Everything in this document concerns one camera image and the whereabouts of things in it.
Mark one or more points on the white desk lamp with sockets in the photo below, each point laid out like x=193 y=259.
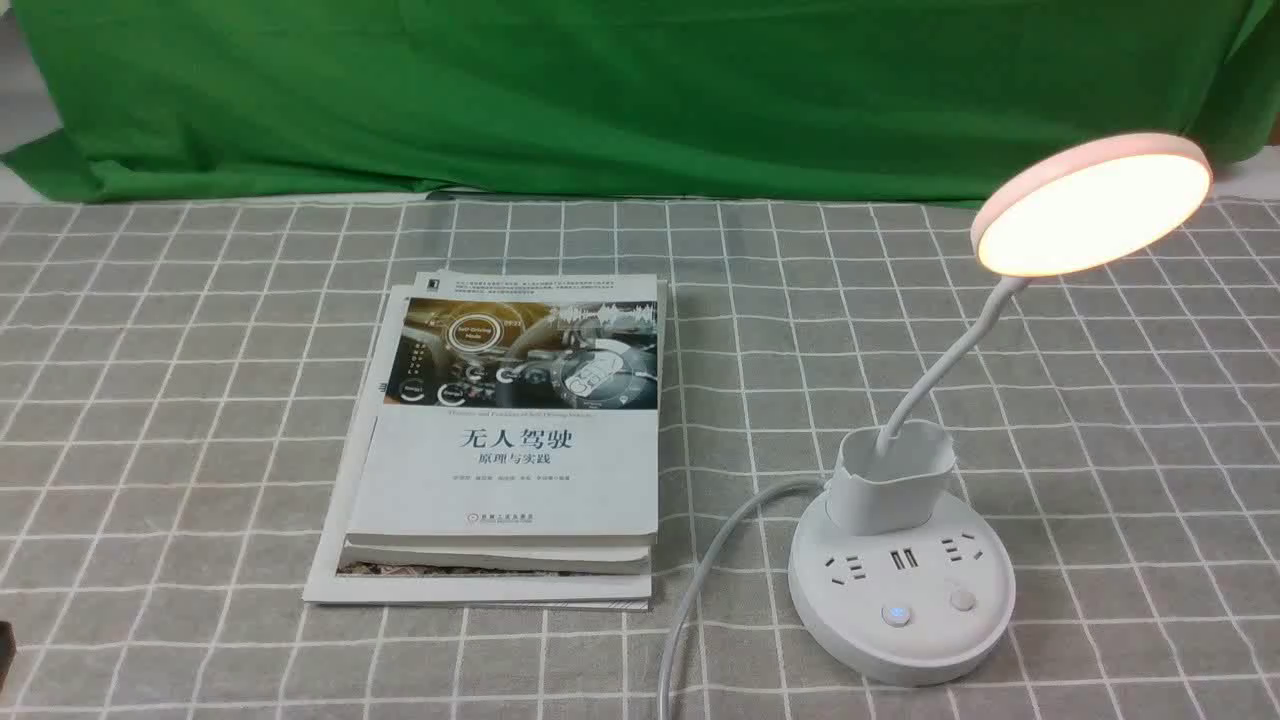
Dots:
x=890 y=573

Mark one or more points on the white self-driving textbook top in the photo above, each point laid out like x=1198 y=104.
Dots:
x=515 y=406

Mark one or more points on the middle book in stack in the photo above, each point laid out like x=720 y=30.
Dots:
x=549 y=560

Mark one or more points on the large white bottom book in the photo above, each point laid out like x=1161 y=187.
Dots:
x=325 y=585

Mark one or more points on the grey checked tablecloth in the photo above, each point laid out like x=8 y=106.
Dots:
x=177 y=382

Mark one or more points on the green backdrop cloth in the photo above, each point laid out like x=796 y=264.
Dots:
x=914 y=101

